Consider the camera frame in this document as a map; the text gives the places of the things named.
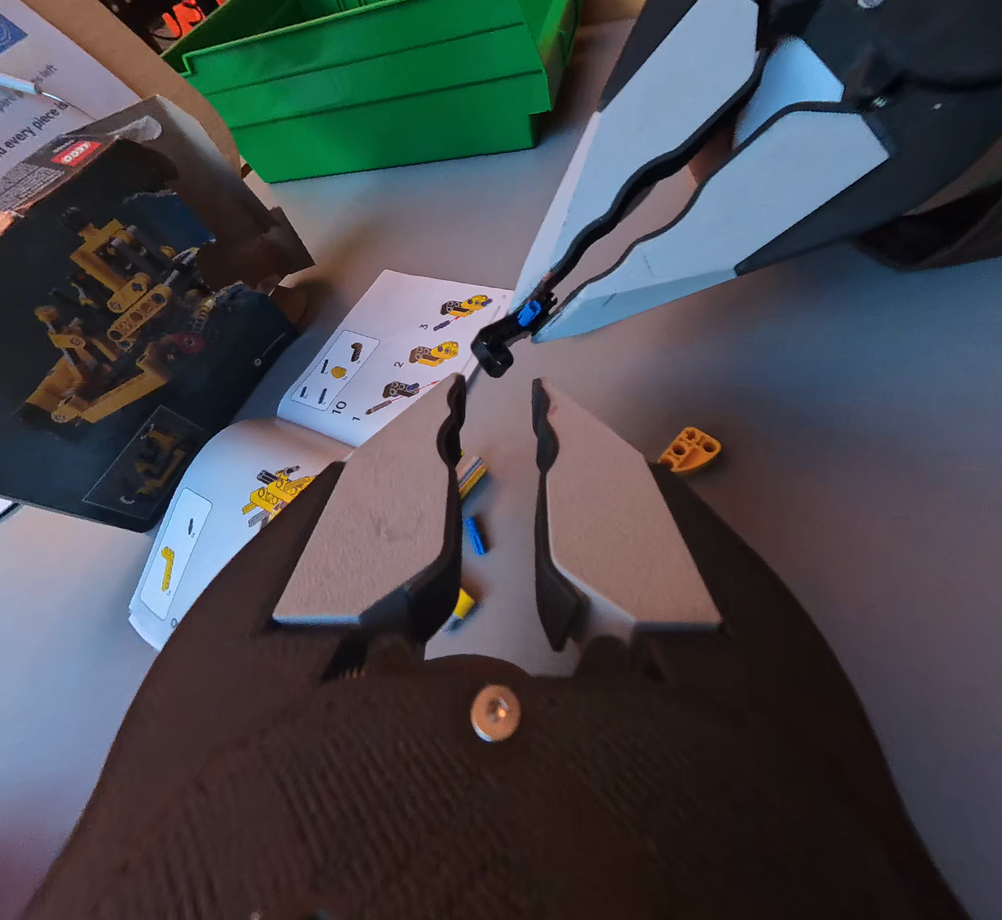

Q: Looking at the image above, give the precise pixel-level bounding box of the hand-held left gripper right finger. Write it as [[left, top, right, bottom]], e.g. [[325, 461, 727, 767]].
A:
[[531, 377, 723, 652]]

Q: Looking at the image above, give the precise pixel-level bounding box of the green plastic bin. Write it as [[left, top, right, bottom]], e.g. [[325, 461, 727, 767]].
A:
[[162, 0, 587, 185]]

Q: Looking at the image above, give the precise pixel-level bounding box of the dark lego set box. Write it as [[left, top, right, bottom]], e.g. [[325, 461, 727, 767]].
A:
[[0, 97, 318, 533]]

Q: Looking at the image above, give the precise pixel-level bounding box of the white cable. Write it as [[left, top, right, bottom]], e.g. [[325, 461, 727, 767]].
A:
[[0, 72, 73, 107]]

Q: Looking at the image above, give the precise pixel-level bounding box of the black lego connector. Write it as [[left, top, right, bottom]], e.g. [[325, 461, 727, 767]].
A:
[[471, 294, 558, 377]]

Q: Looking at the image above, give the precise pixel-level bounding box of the printed paper sheet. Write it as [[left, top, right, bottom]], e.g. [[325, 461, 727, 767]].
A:
[[0, 0, 245, 181]]

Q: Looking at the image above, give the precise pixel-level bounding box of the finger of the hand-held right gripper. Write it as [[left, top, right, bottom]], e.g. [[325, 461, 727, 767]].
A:
[[512, 0, 772, 314], [532, 106, 893, 345]]

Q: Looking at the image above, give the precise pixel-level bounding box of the lego instruction booklet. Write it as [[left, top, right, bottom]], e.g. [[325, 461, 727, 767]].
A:
[[127, 269, 518, 651]]

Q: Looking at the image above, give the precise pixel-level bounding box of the yellow triangular lego piece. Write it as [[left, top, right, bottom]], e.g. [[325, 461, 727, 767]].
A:
[[658, 427, 723, 475]]

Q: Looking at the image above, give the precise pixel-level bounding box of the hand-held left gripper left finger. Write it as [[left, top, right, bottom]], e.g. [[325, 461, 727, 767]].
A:
[[270, 372, 468, 647]]

